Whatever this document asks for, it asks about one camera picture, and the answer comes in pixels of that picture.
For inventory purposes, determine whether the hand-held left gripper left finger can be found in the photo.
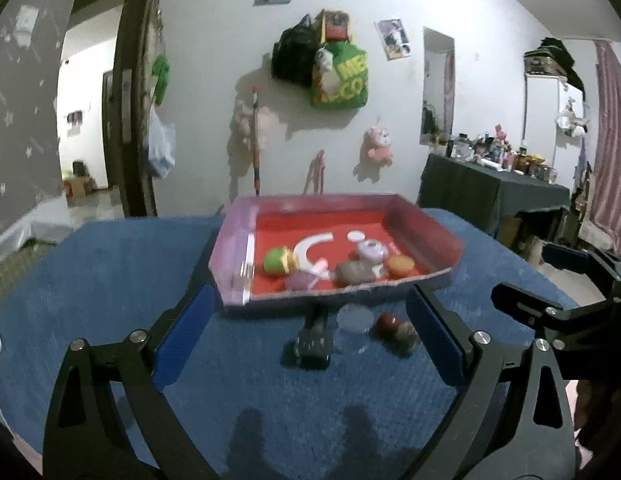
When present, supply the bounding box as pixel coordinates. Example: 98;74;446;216
43;282;218;480

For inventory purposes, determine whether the wall mirror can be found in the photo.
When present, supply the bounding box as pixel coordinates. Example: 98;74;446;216
421;27;455;147

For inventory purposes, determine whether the clear plastic bag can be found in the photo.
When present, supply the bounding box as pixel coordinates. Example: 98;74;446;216
148;107;176;180

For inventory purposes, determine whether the brown earbuds case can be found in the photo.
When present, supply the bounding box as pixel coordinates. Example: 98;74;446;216
335;259;379;287

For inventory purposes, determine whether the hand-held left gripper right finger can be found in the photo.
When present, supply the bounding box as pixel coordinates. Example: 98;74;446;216
405;285;576;480

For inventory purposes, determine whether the patterned storage box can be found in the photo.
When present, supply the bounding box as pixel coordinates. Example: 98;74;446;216
523;50;566;77

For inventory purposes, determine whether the table with dark green cloth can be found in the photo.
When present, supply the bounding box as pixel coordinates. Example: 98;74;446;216
417;152;571;261

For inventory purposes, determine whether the white wardrobe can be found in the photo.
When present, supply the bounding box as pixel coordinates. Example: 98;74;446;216
523;72;589;191

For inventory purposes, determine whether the purple nail polish studded cap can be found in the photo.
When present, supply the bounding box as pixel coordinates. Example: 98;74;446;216
285;270;319;292

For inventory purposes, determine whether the pale pink plush toy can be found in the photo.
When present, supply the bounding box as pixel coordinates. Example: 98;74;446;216
234;100;281;148

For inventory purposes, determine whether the pink pig plush toy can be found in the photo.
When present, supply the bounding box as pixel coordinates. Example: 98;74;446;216
361;125;395;167

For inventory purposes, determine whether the lilac round device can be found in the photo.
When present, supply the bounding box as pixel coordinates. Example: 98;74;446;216
357;238;390;263

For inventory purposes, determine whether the dark jar with red cap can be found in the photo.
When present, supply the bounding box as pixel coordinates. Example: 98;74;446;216
375;312;421;356

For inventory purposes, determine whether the pink cardboard box red inside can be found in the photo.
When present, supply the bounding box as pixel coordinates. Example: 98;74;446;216
209;192;465;317

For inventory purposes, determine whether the clear round plastic lid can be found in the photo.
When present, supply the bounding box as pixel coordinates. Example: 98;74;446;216
337;305;372;335

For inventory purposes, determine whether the dark wooden door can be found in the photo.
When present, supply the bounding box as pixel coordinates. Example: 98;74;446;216
103;0;166;218

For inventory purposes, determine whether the white plush toy on wardrobe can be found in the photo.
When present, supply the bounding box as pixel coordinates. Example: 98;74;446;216
555;97;590;138

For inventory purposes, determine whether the green plush toy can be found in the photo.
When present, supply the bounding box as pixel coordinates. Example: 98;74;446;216
151;55;171;106

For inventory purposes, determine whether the pink striped curtain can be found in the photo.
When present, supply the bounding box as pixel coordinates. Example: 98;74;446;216
578;40;621;256

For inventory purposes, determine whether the red yellow bag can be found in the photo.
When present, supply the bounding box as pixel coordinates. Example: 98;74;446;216
319;9;354;43

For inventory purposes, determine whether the green tote bag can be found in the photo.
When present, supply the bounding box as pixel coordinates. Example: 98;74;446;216
310;42;370;111

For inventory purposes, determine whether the dark clothes pile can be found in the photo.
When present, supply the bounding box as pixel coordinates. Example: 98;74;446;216
538;36;586;91

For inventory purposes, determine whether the photo collage sheet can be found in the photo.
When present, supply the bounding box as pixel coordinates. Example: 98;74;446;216
375;19;412;62

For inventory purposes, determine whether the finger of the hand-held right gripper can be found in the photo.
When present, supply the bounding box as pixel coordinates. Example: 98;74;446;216
541;241;621;286
491;282;581;341

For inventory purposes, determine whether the group of cosmetic bottles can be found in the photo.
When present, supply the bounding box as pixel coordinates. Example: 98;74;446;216
423;122;559;183

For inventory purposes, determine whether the green yellow flower-cap bottle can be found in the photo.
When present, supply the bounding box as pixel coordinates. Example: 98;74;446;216
262;246;300;277

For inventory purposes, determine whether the black bag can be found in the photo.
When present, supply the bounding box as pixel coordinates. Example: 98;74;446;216
270;14;324;86

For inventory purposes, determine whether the amber jelly cup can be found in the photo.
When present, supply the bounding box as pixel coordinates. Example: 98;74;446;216
385;255;416;279

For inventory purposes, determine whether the brown cardboard carton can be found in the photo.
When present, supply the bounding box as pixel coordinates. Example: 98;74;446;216
63;160;98;198

